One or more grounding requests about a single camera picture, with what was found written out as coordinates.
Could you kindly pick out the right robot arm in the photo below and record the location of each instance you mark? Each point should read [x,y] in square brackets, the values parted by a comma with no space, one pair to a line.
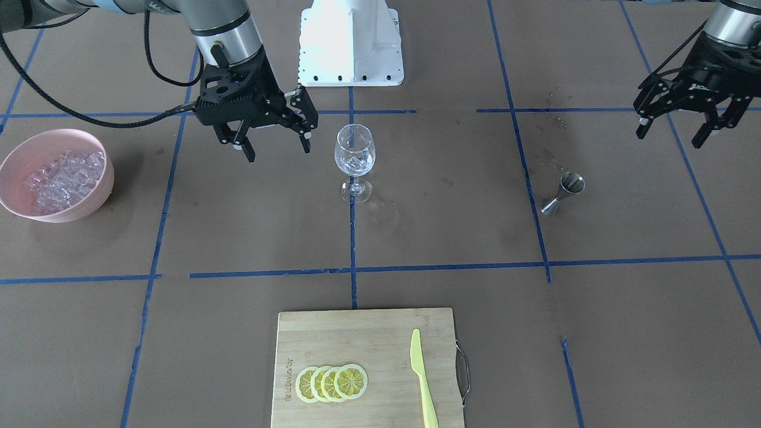
[225,34]

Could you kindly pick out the bamboo cutting board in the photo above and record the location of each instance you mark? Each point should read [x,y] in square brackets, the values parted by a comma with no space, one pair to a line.
[378,340]

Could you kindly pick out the clear ice cubes pile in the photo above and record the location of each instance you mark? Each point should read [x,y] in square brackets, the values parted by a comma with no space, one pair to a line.
[65,181]

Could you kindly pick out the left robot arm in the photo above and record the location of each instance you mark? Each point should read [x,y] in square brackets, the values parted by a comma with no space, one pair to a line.
[734,23]

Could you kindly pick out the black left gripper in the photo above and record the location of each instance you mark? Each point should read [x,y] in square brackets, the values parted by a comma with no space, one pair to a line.
[708,80]

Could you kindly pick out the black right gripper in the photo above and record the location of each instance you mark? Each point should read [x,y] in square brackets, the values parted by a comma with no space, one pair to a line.
[268,89]

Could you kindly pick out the clear wine glass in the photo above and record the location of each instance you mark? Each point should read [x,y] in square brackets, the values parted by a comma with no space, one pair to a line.
[355,155]

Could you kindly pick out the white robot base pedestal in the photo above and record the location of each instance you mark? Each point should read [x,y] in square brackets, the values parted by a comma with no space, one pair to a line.
[350,44]

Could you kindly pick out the steel double jigger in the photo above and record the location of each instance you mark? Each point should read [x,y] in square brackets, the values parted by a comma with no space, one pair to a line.
[570,184]

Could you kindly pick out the pink bowl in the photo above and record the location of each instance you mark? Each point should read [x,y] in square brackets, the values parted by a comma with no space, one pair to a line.
[36,152]

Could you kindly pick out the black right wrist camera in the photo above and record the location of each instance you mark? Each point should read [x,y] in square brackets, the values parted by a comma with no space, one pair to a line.
[230,94]

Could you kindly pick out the yellow plastic knife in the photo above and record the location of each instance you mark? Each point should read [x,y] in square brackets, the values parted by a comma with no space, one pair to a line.
[429,416]

